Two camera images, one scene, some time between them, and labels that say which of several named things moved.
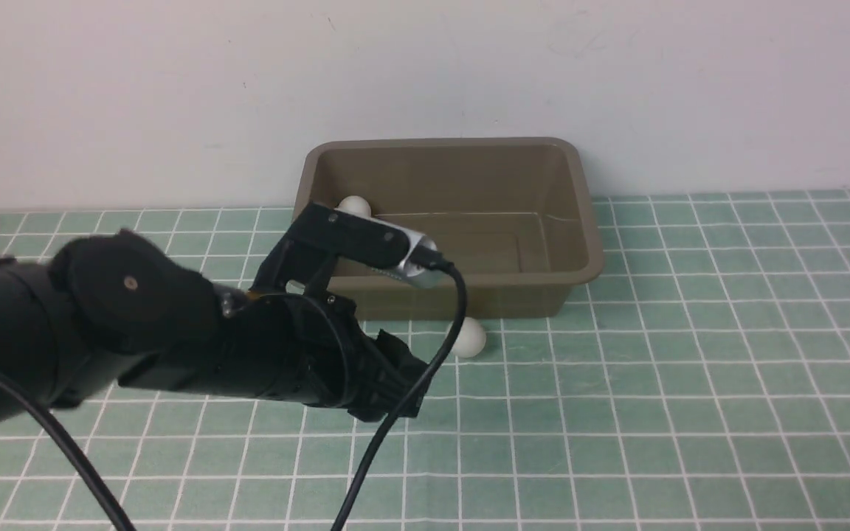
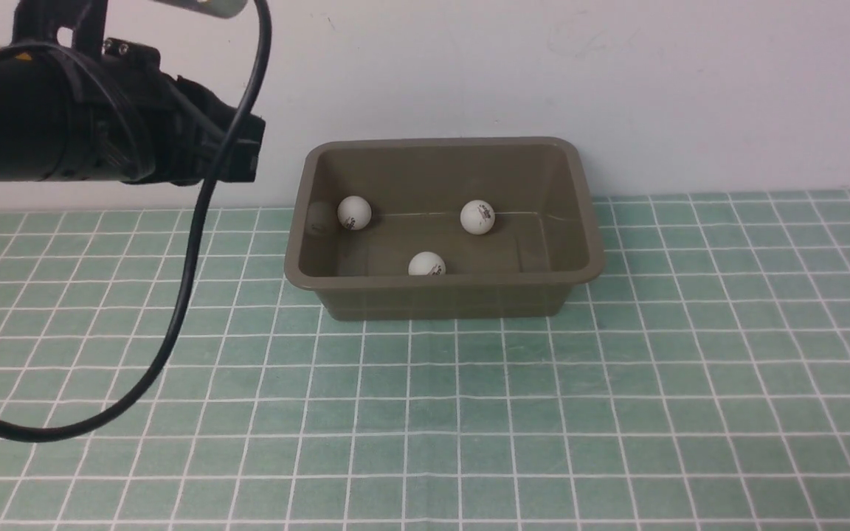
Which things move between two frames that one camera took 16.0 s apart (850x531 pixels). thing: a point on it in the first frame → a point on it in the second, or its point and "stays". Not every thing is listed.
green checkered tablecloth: (735, 370) stays
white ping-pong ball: (471, 339) → (477, 217)
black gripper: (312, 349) → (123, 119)
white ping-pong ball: (354, 204) stays
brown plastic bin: (515, 218) stays
